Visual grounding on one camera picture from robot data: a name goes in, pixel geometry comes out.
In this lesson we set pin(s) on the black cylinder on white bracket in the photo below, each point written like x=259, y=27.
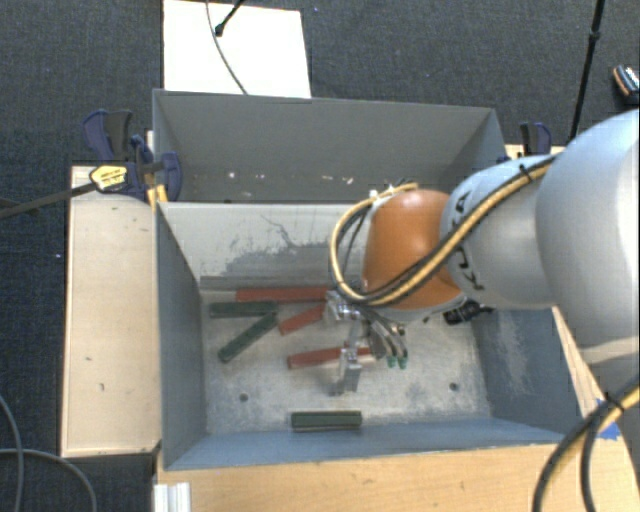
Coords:
x=461, y=314

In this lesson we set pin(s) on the red-brown flat block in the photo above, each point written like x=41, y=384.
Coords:
x=302, y=320
x=280, y=294
x=317, y=357

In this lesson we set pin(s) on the dark green flat block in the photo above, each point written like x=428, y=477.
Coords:
x=326, y=421
x=247, y=337
x=242, y=309

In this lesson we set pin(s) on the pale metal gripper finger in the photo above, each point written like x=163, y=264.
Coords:
x=355, y=376
x=342, y=372

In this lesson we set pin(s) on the grey metal bin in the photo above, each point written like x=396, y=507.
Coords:
x=280, y=145

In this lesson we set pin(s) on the pale wood flat board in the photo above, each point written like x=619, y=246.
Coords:
x=112, y=310

